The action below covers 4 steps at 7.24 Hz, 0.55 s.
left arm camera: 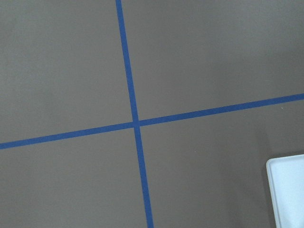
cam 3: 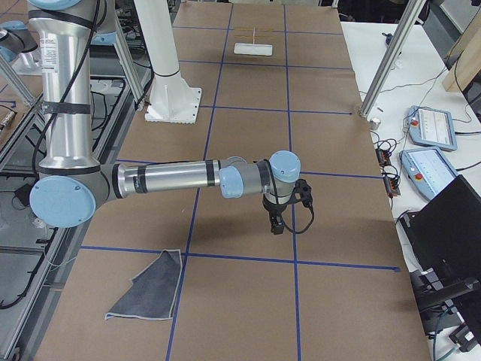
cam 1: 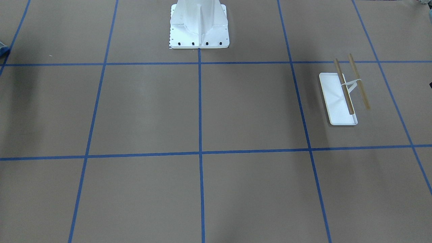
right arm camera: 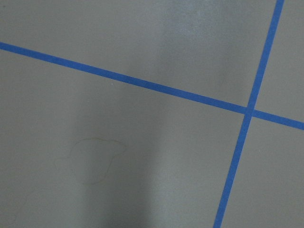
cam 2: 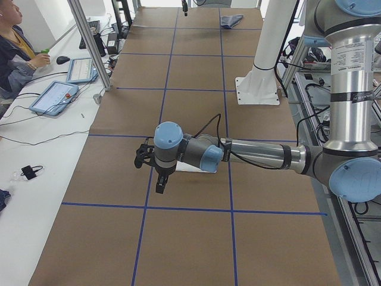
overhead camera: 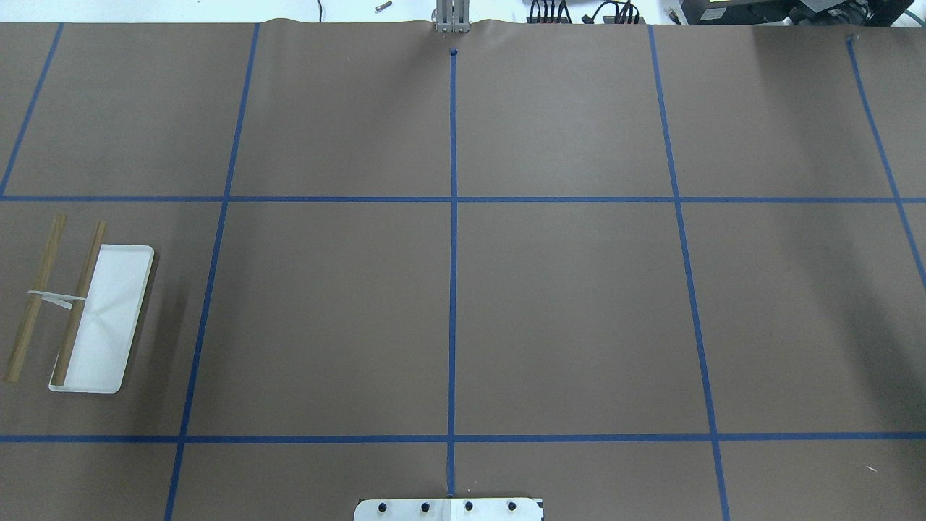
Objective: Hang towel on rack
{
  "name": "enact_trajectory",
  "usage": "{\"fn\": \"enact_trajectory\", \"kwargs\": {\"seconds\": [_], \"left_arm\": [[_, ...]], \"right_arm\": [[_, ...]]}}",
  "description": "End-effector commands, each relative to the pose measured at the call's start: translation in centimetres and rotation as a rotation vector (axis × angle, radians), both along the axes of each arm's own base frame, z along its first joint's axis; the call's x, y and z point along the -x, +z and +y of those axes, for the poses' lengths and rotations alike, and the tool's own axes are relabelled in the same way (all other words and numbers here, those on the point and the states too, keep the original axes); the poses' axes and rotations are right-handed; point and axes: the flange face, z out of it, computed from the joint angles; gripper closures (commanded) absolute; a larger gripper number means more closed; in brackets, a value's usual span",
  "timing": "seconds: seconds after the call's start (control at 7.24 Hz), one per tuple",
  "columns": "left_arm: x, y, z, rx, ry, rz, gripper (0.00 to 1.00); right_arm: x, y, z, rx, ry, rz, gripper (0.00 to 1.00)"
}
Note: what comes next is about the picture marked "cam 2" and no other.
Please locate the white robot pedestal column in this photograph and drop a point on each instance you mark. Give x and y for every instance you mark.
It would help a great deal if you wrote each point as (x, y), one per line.
(259, 86)

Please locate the seated person in background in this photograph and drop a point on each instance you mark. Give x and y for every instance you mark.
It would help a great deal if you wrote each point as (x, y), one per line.
(18, 59)

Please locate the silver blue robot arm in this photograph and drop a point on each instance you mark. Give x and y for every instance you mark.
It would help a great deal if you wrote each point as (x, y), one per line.
(347, 163)

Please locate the blue teach pendant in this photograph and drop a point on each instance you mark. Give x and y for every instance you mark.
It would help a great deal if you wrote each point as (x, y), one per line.
(54, 99)
(81, 70)

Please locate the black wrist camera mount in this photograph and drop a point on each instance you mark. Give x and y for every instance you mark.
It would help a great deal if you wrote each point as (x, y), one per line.
(144, 155)

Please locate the black power adapter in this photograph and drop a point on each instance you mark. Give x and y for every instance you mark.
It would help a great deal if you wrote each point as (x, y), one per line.
(112, 43)

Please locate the blue teach pendant far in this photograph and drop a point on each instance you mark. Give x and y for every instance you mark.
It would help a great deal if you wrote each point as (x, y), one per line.
(81, 70)

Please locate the black computer mouse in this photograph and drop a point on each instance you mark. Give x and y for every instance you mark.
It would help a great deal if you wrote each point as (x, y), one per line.
(62, 59)

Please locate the grey blue towel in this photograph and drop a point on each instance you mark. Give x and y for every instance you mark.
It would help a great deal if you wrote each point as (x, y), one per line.
(230, 21)

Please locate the aluminium frame post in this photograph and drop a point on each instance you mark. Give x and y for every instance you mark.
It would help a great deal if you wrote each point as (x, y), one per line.
(84, 29)

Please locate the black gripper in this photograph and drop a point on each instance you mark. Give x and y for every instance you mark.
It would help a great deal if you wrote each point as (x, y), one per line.
(184, 4)
(162, 172)

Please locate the white towel rack base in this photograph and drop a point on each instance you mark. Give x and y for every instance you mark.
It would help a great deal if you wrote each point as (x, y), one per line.
(184, 167)

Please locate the blue teach pendant near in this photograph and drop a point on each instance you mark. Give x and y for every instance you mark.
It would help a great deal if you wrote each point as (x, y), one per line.
(54, 99)

